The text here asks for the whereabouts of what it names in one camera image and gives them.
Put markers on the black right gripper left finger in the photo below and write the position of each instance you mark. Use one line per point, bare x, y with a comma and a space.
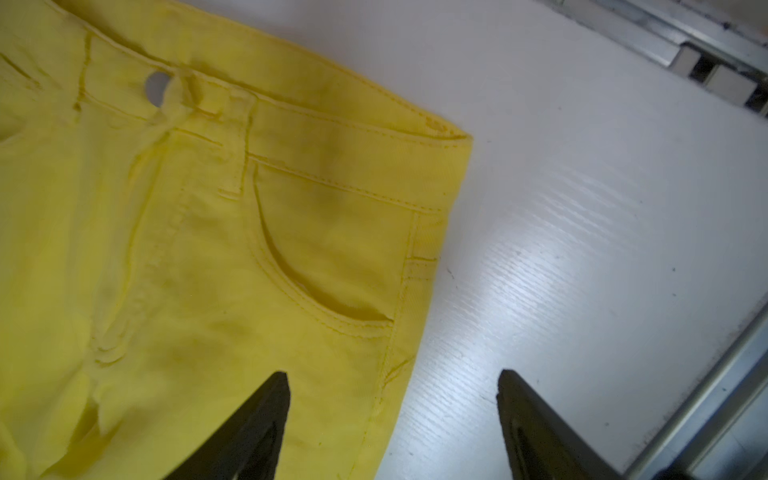
248, 444

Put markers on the yellow trousers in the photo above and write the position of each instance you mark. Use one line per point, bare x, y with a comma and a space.
189, 205

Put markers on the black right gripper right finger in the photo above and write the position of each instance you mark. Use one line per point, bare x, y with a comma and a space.
539, 443

